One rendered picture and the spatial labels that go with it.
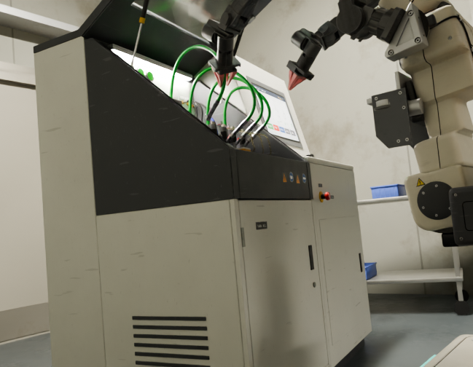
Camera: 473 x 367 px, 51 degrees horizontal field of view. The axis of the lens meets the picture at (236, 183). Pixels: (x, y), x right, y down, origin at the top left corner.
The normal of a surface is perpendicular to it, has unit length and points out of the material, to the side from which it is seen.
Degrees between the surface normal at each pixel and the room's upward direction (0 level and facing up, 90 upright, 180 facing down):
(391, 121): 90
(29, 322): 90
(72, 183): 90
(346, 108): 90
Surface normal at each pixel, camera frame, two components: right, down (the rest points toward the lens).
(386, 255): -0.62, -0.01
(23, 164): 0.78, -0.12
